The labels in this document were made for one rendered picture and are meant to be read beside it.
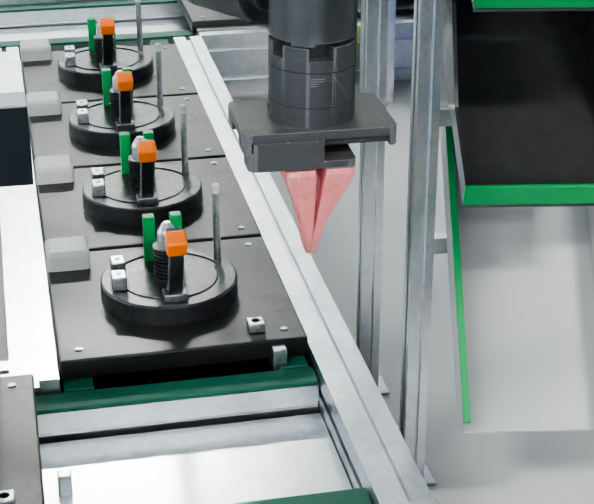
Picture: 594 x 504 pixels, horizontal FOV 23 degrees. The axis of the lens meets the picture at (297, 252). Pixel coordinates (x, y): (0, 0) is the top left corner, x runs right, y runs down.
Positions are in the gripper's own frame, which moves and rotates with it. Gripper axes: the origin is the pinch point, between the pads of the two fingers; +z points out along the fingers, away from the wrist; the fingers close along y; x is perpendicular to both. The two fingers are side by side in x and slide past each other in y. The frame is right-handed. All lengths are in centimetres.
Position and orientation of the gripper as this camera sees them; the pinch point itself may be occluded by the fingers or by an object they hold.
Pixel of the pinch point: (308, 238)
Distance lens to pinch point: 99.9
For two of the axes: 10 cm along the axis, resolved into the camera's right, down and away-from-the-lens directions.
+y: -9.8, 0.8, -1.9
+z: -0.1, 9.0, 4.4
